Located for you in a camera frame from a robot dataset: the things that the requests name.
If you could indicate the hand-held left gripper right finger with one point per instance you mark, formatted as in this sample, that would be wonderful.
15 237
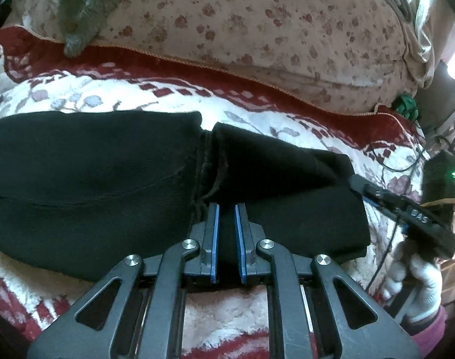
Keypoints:
240 239

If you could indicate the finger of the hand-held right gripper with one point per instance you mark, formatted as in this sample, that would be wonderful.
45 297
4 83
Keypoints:
366 186
384 209

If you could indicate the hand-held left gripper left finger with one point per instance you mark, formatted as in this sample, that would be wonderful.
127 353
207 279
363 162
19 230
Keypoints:
214 239

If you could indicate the black pants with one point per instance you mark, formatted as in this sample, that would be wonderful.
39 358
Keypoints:
100 179

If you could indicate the person's right forearm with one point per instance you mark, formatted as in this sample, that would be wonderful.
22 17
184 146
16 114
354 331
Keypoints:
429 334

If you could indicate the person's right hand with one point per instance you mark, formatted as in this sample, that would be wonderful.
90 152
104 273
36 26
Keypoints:
424 288

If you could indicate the green object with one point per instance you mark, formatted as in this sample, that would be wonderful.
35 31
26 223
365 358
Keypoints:
405 106

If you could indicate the dark furniture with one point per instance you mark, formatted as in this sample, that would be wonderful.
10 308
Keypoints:
444 93

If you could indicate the beige satin cloth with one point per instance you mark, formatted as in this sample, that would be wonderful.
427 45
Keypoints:
422 26

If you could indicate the white and red floral blanket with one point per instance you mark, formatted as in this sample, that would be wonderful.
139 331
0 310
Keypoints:
81 89

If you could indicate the floral patterned pillow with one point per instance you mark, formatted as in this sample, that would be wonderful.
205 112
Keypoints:
250 18

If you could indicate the grey towel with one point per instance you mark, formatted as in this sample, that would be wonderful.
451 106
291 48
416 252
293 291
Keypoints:
89 7

